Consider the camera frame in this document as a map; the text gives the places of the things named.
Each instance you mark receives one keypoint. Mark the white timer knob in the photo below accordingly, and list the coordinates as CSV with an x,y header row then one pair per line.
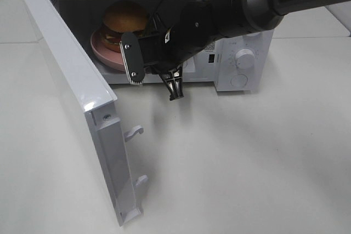
x,y
244,59

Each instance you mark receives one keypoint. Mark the round white door button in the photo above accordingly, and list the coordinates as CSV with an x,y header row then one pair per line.
x,y
239,81

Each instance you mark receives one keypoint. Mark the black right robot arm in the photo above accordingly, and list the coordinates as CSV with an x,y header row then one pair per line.
x,y
233,18

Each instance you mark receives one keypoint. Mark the burger with lettuce and tomato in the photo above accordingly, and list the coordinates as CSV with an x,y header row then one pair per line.
x,y
121,17

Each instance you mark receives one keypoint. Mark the white microwave door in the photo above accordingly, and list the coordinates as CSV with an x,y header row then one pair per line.
x,y
90,105

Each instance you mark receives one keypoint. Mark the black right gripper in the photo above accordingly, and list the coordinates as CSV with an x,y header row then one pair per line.
x,y
164,51

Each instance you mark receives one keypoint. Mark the pink round plate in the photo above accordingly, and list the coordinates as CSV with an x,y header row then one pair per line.
x,y
108,57

